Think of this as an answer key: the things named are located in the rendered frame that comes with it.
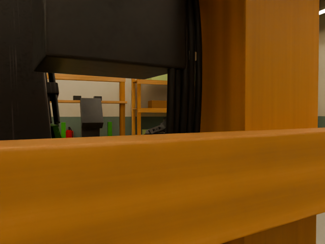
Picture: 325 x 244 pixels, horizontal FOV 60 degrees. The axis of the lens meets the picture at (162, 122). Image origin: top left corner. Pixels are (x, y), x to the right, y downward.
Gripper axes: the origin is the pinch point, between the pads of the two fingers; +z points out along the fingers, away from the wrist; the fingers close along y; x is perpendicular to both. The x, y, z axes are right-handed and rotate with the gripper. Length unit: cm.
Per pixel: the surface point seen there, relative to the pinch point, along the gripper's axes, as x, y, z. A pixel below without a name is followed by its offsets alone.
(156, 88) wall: -360, -367, -291
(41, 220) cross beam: 23.6, 34.1, 27.0
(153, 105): -304, -358, -249
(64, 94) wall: -405, -365, -95
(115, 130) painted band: -323, -425, -176
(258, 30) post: 13.8, 36.9, 0.3
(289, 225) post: 30.8, 19.6, 0.7
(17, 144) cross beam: 19.4, 36.3, 27.0
